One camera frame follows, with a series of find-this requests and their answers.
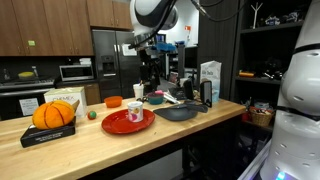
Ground wicker basket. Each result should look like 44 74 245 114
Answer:
249 106 276 128

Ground white popcorn can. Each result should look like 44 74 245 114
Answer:
127 101 144 123

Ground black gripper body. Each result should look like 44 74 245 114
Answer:
139 49 161 69

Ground yellow dish on stove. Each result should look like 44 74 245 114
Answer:
17 71 36 80

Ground white paper on fridge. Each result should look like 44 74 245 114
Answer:
121 43 138 57

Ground orange plush basketball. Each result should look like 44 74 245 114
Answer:
31 100 75 130

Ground black box with white text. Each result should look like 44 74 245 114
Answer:
19 116 77 149

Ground silver microwave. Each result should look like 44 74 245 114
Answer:
59 64 95 83

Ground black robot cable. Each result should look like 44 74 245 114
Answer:
128 0 248 50

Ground teal bowl with purple inside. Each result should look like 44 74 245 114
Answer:
146 91 165 106

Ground blue wrist camera box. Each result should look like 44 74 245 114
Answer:
154 42 178 53

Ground red plate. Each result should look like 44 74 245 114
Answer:
101 108 156 135

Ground white paper cup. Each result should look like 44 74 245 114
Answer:
132 83 145 100

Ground small red green ball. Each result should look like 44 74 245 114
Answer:
87 110 98 121

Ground orange item on shelf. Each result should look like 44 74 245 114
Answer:
238 70 256 78

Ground white paper bag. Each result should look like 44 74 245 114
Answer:
199 60 223 104

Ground white oven sign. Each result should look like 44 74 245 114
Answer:
18 97 40 117

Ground black stove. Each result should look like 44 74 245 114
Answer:
0 78 56 121

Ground white branched stand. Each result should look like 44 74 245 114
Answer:
250 1 264 30

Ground black steel fridge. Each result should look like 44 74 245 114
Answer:
91 29 144 103

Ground dark shelf unit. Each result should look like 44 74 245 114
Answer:
229 0 314 134

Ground orange bowl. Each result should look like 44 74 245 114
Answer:
103 95 124 109

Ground white stack on microwave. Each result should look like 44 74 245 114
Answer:
78 57 92 66

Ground brown wooden wall cabinets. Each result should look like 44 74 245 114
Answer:
0 0 134 57

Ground white Chemex box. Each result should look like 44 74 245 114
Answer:
43 86 88 118

